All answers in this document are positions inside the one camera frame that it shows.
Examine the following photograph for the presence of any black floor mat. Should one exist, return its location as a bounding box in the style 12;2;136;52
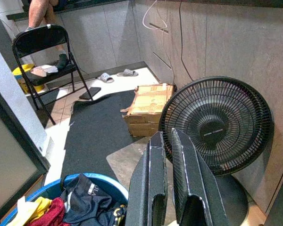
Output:
61;89;142;182

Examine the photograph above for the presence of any blue laundry basket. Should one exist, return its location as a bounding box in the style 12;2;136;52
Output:
0;173;129;226

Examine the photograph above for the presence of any yellow bucket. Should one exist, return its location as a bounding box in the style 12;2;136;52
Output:
12;63;47;94

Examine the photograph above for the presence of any black wall cable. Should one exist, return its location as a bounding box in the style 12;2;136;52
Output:
179;0;194;82

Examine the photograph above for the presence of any brown cardboard box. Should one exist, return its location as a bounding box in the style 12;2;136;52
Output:
120;82;176;138

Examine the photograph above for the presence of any person with bare legs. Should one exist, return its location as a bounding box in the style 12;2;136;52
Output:
25;0;70;70

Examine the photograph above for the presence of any white folded cloth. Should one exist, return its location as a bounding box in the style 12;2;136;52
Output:
41;65;59;74

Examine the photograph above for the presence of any black folding chair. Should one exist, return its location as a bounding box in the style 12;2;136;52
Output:
11;24;94;125

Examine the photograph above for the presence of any white cable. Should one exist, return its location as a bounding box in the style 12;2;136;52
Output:
142;0;169;31

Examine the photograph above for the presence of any grey slipper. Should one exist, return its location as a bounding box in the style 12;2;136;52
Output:
117;68;139;77
97;72;115;83

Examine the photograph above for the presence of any black framed frosted glass door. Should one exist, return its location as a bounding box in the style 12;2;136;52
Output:
0;80;50;224

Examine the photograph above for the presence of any black countertop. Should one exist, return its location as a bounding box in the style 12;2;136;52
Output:
6;0;130;21

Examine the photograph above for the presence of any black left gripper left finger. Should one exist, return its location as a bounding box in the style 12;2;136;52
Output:
125;131;168;226

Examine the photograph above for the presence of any black floor fan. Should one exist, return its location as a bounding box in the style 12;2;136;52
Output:
158;75;275;223

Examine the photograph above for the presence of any red mesh garment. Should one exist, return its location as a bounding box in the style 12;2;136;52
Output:
25;197;68;226

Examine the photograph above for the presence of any yellow garment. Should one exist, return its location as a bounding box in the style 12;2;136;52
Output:
30;196;53;222

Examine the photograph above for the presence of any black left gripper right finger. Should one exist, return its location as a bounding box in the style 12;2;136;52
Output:
171;128;231;226

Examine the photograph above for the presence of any cream white garment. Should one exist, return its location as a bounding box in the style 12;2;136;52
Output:
7;195;38;226

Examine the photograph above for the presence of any navy blue garment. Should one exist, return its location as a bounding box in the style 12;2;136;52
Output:
60;174;128;226

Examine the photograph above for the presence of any pink folded cloth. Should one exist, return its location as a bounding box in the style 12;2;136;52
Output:
30;66;48;78

